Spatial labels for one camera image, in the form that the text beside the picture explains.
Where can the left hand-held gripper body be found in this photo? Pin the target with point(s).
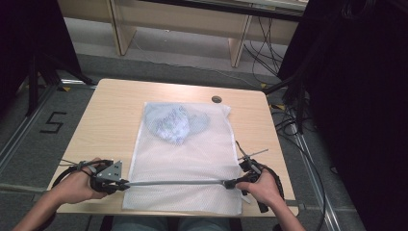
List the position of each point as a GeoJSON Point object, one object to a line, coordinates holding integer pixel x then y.
{"type": "Point", "coordinates": [109, 174]}

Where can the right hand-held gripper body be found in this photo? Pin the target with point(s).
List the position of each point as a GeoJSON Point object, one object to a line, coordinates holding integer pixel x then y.
{"type": "Point", "coordinates": [250, 168]}

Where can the white mesh laundry bag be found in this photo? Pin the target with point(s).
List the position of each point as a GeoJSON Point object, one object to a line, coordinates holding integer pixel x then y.
{"type": "Point", "coordinates": [179, 160]}

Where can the person's right hand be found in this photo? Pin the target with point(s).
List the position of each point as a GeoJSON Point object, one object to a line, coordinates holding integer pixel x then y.
{"type": "Point", "coordinates": [266, 189]}

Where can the person's left hand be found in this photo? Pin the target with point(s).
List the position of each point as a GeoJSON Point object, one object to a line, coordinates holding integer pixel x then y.
{"type": "Point", "coordinates": [77, 186]}

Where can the person's legs in jeans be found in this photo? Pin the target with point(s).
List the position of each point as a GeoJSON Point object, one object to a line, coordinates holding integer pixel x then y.
{"type": "Point", "coordinates": [173, 224]}

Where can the pale blue garment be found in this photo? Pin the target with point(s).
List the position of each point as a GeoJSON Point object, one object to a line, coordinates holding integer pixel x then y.
{"type": "Point", "coordinates": [174, 123]}

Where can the black metal stand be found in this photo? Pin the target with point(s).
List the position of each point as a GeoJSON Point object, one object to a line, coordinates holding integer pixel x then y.
{"type": "Point", "coordinates": [33, 83]}
{"type": "Point", "coordinates": [296, 96]}

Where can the black curtain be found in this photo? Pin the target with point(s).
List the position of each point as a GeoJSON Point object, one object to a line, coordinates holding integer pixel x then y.
{"type": "Point", "coordinates": [25, 38]}
{"type": "Point", "coordinates": [359, 96]}

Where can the light wooden desk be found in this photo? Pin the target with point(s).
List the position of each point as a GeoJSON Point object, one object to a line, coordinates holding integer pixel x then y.
{"type": "Point", "coordinates": [179, 22]}

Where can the aluminium floor rail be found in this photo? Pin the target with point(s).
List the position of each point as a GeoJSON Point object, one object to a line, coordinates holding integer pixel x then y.
{"type": "Point", "coordinates": [22, 128]}
{"type": "Point", "coordinates": [316, 186]}

